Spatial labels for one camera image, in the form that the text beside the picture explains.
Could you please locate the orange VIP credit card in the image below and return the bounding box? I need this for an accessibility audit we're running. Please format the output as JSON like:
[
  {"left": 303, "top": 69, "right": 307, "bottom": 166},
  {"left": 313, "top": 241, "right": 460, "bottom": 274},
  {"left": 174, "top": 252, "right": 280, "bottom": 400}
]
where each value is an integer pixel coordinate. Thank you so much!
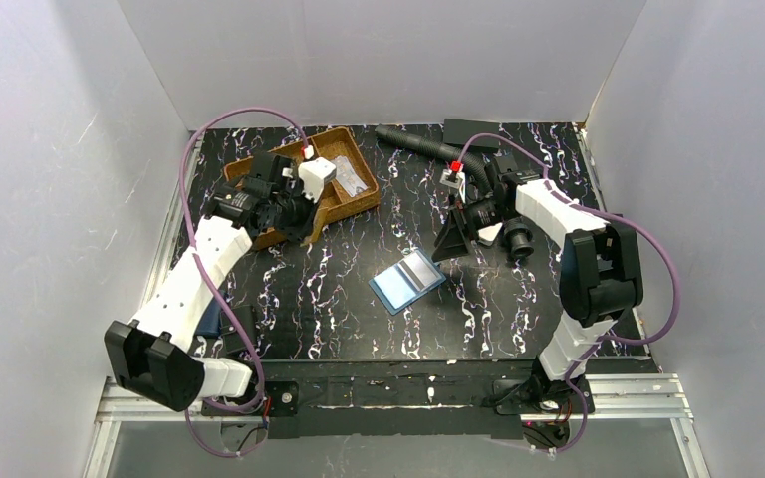
[{"left": 304, "top": 184, "right": 342, "bottom": 245}]

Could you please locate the silver VIP credit card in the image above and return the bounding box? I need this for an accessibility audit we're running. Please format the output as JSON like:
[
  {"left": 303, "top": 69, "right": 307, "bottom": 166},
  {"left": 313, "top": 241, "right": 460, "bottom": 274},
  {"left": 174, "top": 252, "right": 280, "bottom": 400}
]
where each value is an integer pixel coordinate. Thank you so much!
[{"left": 333, "top": 155, "right": 368, "bottom": 198}]

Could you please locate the light blue card holder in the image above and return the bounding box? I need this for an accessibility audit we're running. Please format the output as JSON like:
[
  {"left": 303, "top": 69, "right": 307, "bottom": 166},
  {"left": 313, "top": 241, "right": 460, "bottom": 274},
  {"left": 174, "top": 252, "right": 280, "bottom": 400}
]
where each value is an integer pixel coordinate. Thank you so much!
[{"left": 369, "top": 249, "right": 446, "bottom": 315}]

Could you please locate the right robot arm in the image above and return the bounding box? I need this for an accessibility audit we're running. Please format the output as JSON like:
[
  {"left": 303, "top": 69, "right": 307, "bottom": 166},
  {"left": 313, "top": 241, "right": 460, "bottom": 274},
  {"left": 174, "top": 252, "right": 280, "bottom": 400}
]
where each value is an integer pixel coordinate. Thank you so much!
[{"left": 431, "top": 160, "right": 642, "bottom": 397}]

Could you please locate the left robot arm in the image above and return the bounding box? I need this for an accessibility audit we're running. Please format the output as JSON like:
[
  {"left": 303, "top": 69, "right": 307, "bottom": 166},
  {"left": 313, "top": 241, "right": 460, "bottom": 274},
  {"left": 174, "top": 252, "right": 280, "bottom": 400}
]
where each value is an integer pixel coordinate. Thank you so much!
[{"left": 104, "top": 152, "right": 337, "bottom": 411}]

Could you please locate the grey striped card in holder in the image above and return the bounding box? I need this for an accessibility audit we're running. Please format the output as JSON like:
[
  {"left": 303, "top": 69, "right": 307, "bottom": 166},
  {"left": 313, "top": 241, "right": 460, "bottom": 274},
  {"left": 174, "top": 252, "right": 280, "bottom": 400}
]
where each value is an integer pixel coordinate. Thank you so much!
[{"left": 399, "top": 250, "right": 438, "bottom": 291}]

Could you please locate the woven wicker organizer tray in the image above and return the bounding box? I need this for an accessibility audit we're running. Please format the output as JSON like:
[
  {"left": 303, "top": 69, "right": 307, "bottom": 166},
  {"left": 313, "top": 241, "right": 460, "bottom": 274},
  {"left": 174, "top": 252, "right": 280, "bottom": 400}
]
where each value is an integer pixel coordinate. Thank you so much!
[{"left": 223, "top": 126, "right": 380, "bottom": 250}]

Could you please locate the black flat box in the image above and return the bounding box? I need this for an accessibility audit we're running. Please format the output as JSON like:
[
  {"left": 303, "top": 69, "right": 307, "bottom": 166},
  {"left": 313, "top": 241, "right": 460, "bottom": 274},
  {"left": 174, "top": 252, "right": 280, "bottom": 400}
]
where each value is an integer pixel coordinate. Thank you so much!
[{"left": 443, "top": 119, "right": 500, "bottom": 147}]

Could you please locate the dark blue wallet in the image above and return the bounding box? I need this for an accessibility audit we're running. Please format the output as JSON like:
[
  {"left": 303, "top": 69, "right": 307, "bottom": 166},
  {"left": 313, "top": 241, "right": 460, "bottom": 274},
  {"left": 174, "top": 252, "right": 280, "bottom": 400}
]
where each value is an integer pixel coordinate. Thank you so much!
[{"left": 196, "top": 302, "right": 226, "bottom": 338}]

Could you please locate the black box right side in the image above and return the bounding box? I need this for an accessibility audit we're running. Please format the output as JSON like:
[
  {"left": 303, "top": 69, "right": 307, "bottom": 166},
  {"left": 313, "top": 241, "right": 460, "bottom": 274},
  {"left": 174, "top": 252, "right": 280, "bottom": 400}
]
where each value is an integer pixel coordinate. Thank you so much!
[{"left": 610, "top": 214, "right": 638, "bottom": 238}]

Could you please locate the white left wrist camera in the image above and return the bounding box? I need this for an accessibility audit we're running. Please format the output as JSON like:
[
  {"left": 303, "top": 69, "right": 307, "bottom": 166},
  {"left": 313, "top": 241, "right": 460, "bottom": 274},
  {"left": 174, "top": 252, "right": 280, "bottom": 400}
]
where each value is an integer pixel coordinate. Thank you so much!
[{"left": 297, "top": 145, "right": 337, "bottom": 203}]

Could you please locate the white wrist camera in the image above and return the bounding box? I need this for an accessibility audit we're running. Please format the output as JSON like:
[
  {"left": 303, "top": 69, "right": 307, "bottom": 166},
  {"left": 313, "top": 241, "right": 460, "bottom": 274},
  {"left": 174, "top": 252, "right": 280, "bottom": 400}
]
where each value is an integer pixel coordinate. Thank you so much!
[
  {"left": 297, "top": 145, "right": 337, "bottom": 203},
  {"left": 440, "top": 160, "right": 467, "bottom": 204}
]

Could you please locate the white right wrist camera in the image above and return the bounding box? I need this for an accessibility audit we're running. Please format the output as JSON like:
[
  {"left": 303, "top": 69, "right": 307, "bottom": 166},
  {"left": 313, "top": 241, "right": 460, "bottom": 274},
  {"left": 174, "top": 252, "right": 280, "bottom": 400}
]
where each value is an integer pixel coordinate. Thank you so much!
[{"left": 440, "top": 160, "right": 467, "bottom": 204}]

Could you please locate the black corrugated hose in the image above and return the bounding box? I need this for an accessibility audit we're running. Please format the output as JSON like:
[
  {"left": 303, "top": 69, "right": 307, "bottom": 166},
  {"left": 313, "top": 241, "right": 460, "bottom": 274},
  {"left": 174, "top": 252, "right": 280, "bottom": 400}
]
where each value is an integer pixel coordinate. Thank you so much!
[{"left": 375, "top": 124, "right": 536, "bottom": 260}]

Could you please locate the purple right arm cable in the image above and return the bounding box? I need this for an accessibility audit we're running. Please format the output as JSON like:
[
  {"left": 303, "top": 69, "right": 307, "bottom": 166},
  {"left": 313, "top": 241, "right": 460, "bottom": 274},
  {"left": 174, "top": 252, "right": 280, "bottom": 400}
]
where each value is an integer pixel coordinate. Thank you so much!
[{"left": 454, "top": 132, "right": 682, "bottom": 456}]

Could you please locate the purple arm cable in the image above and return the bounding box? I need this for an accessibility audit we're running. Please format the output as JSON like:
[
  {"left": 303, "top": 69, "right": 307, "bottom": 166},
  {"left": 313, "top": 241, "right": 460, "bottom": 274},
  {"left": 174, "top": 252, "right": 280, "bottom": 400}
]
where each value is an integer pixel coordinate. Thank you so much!
[
  {"left": 177, "top": 107, "right": 311, "bottom": 460},
  {"left": 454, "top": 132, "right": 682, "bottom": 456}
]

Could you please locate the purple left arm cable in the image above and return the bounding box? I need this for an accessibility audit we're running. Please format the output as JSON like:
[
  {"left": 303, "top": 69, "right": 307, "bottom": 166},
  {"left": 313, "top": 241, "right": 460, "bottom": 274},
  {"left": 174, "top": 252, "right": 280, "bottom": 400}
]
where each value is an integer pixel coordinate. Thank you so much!
[{"left": 177, "top": 107, "right": 311, "bottom": 460}]

